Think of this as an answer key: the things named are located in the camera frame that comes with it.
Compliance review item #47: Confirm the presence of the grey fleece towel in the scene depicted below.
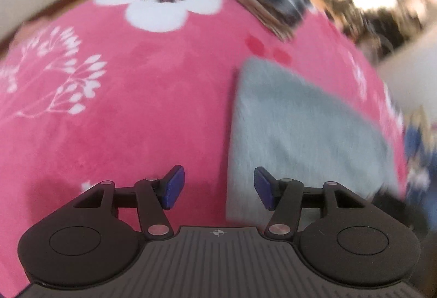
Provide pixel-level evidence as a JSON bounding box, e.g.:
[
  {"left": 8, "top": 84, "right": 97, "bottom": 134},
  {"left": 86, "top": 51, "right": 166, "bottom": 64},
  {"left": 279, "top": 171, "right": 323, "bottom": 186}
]
[{"left": 225, "top": 57, "right": 400, "bottom": 221}]

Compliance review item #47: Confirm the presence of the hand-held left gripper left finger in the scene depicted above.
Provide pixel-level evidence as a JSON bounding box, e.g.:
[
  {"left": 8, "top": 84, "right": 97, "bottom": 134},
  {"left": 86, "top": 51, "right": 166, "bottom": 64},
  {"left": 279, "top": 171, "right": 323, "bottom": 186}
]
[{"left": 73, "top": 165, "right": 185, "bottom": 239}]

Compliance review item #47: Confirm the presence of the blue denim jacket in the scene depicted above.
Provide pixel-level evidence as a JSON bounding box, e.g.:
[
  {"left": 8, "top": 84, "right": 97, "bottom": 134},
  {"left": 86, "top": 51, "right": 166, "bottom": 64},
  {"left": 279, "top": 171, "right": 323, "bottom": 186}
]
[{"left": 404, "top": 107, "right": 437, "bottom": 217}]

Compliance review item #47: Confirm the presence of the pink floral blanket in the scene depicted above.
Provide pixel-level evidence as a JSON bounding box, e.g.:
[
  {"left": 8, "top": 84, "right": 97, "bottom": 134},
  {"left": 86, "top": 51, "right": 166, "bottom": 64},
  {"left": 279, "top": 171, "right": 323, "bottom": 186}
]
[{"left": 0, "top": 0, "right": 410, "bottom": 298}]

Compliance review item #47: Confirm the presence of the beige folded garment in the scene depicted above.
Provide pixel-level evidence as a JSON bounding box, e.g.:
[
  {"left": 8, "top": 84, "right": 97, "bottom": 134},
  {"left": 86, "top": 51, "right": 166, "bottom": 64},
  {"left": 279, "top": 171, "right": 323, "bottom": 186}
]
[{"left": 205, "top": 0, "right": 296, "bottom": 42}]

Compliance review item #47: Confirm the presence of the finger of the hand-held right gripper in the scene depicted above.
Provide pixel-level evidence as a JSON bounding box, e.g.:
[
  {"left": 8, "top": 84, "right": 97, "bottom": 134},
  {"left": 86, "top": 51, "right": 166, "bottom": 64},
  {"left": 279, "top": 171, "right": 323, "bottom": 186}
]
[{"left": 372, "top": 190, "right": 429, "bottom": 237}]

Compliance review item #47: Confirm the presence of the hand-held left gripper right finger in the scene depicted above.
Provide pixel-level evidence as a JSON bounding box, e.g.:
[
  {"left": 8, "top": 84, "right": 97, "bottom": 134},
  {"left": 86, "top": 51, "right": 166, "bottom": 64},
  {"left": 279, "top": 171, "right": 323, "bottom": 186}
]
[{"left": 253, "top": 166, "right": 366, "bottom": 240}]

